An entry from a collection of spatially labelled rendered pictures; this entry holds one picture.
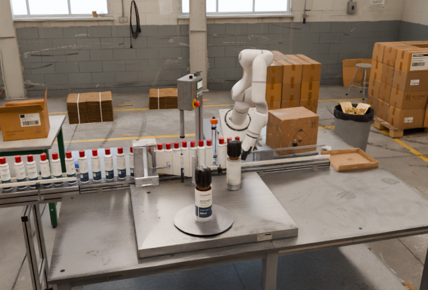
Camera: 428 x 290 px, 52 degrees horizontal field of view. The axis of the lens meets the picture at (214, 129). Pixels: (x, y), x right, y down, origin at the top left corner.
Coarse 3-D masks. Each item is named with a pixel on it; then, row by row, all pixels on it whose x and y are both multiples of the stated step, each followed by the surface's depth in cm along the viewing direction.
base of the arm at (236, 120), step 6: (228, 114) 358; (234, 114) 344; (240, 114) 340; (246, 114) 344; (228, 120) 355; (234, 120) 350; (240, 120) 348; (246, 120) 357; (234, 126) 353; (240, 126) 353; (246, 126) 354
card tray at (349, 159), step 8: (328, 152) 319; (336, 152) 321; (344, 152) 323; (352, 152) 324; (360, 152) 321; (336, 160) 312; (344, 160) 312; (352, 160) 312; (360, 160) 312; (368, 160) 312; (336, 168) 299; (344, 168) 296; (352, 168) 298; (360, 168) 299
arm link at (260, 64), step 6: (264, 54) 285; (270, 54) 289; (258, 60) 277; (264, 60) 279; (270, 60) 289; (258, 66) 276; (264, 66) 277; (252, 72) 281; (258, 72) 276; (264, 72) 277; (252, 78) 280; (258, 78) 277; (264, 78) 278
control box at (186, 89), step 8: (184, 80) 265; (192, 80) 266; (184, 88) 267; (192, 88) 266; (200, 88) 277; (184, 96) 269; (192, 96) 268; (200, 96) 279; (184, 104) 270; (192, 104) 269; (200, 104) 280
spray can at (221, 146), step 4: (220, 140) 282; (220, 144) 283; (224, 144) 284; (220, 148) 282; (224, 148) 283; (220, 152) 283; (224, 152) 284; (220, 156) 284; (224, 156) 285; (220, 160) 285; (224, 160) 286; (224, 164) 287
